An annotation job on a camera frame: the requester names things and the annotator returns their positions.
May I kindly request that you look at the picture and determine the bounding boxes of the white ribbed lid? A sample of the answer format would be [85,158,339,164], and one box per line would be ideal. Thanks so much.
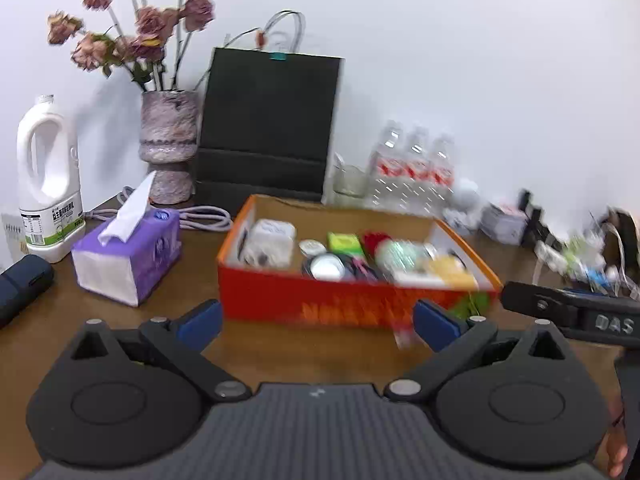
[302,254,351,282]

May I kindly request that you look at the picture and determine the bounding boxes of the white robot speaker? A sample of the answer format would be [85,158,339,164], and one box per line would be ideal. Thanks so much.
[442,177,483,233]

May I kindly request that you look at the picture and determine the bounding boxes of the white paper packet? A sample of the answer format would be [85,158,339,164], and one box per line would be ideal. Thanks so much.
[245,219,297,267]

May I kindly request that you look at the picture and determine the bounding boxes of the mottled purple vase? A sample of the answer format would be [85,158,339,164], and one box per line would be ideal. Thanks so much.
[139,89,201,206]

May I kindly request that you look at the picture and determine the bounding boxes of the white power strip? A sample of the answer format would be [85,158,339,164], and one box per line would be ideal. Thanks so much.
[534,240,571,273]

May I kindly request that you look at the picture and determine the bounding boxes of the purple tissue box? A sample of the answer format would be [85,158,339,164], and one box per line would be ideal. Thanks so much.
[71,170,182,307]

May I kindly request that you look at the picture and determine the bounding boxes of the green spray bottle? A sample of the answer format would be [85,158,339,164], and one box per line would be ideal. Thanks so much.
[565,235,596,271]

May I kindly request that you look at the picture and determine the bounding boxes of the orange cardboard box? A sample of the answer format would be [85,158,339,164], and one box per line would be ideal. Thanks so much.
[216,194,503,331]

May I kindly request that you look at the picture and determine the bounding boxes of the black paper bag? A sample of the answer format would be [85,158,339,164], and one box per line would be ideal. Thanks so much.
[192,10,346,206]

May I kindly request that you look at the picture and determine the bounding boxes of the white cable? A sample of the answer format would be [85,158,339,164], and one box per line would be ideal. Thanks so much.
[590,210,640,301]

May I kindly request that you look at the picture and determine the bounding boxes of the lavender power cable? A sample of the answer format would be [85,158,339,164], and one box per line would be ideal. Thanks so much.
[82,186,235,232]

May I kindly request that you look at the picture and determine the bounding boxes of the grey tin box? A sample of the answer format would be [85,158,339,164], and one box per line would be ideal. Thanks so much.
[481,202,530,246]

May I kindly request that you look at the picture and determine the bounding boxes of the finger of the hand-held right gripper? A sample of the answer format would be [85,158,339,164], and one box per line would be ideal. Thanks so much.
[501,281,583,331]

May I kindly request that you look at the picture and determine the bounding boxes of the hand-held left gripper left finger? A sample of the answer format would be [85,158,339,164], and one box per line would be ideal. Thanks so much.
[70,299,253,403]

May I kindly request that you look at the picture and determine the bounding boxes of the red fabric rose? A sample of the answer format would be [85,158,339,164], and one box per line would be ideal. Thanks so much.
[361,231,396,261]

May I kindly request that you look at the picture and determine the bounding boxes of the blue small gadget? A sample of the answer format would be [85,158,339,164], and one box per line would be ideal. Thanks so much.
[585,267,618,286]

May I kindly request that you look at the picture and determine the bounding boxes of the dark blue case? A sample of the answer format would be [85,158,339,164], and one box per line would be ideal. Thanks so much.
[0,254,55,328]

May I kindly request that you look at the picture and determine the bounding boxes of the tall black box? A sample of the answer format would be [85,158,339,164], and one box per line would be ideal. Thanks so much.
[522,207,546,248]

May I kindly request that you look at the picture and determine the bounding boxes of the green white tissue packet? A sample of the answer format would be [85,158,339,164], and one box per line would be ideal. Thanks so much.
[327,231,363,256]

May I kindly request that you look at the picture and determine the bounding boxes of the white detergent jug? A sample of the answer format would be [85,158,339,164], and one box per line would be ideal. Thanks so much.
[16,94,87,264]

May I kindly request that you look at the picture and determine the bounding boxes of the dried pink flower bouquet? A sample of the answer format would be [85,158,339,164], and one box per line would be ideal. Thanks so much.
[46,0,217,93]

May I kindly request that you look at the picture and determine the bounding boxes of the iridescent plastic ball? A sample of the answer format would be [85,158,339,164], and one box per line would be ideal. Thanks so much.
[375,240,441,276]

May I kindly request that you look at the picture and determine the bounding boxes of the clear water bottle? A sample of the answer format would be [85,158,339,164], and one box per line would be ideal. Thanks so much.
[369,120,405,208]
[425,134,456,216]
[400,126,431,213]

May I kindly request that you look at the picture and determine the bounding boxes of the glass cup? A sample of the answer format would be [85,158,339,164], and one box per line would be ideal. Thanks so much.
[332,160,370,198]

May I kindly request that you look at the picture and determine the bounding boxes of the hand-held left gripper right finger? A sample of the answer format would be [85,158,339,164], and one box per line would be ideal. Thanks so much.
[384,299,571,403]

